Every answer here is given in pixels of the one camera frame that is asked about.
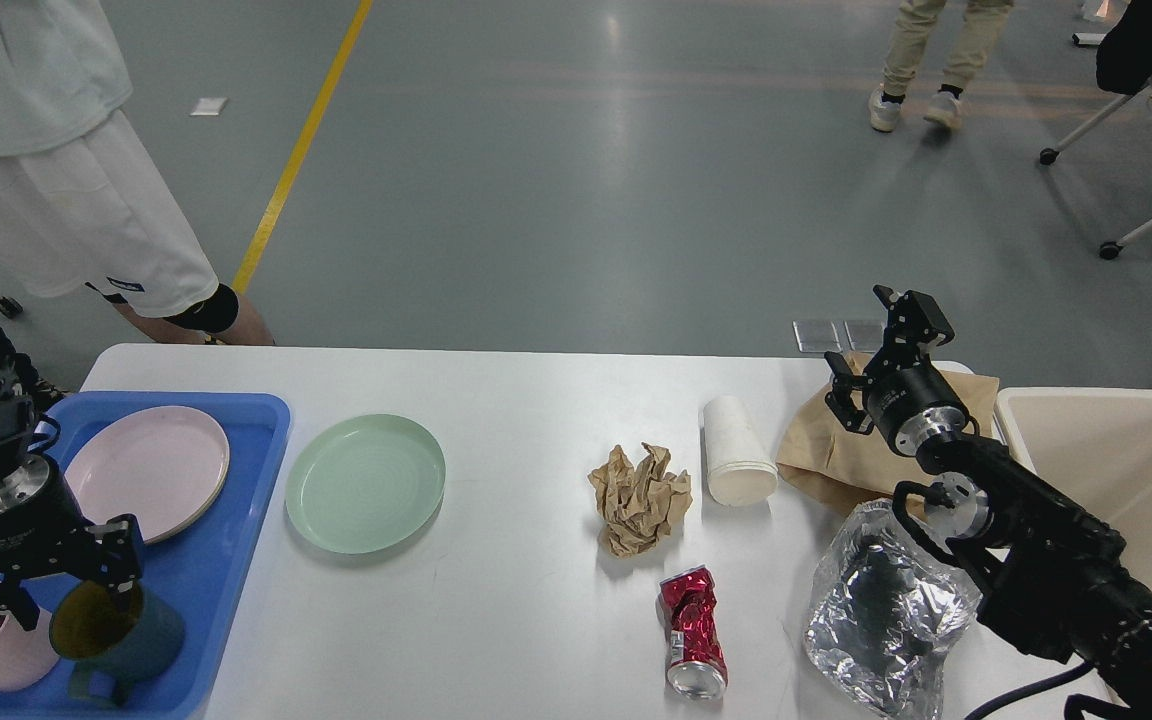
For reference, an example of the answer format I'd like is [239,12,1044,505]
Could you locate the crumpled brown paper ball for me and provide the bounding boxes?
[588,444,692,559]

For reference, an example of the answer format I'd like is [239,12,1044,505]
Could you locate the person in white shorts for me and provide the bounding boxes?
[0,1,274,346]

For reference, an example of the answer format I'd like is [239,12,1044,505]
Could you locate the dark teal mug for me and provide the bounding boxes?
[47,582,185,708]

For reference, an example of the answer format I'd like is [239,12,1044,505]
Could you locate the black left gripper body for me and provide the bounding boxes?
[0,455,88,579]

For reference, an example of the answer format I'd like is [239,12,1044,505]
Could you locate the blue plastic tray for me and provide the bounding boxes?
[0,391,291,719]

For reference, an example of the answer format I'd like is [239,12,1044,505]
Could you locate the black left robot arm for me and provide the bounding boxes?
[0,354,145,630]

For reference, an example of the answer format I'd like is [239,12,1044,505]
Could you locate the white paper cup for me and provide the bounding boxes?
[702,396,780,507]

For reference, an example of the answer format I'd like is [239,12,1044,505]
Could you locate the metal floor plates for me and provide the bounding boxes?
[791,320,884,354]

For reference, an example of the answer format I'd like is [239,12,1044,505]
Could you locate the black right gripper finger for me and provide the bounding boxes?
[824,351,874,435]
[872,285,955,373]

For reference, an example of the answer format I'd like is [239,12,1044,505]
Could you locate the person in beige trousers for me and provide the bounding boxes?
[867,0,1015,134]

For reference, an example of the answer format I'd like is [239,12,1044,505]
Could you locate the brown paper bag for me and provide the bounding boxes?
[776,351,1000,518]

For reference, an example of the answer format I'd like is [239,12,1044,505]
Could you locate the pink plate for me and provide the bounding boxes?
[65,406,230,544]

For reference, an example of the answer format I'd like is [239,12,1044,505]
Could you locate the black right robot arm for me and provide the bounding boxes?
[826,285,1152,719]

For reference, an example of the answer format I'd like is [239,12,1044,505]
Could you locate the crushed red soda can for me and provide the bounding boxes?
[658,566,730,700]

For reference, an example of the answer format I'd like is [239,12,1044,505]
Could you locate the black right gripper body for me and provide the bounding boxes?
[861,334,972,457]

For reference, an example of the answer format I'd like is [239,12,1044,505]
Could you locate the light green plate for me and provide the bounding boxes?
[285,414,445,555]

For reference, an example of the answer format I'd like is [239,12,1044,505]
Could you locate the silver foil bag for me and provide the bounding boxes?
[803,498,982,719]

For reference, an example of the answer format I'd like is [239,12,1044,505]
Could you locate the beige plastic bin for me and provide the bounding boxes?
[995,387,1152,589]

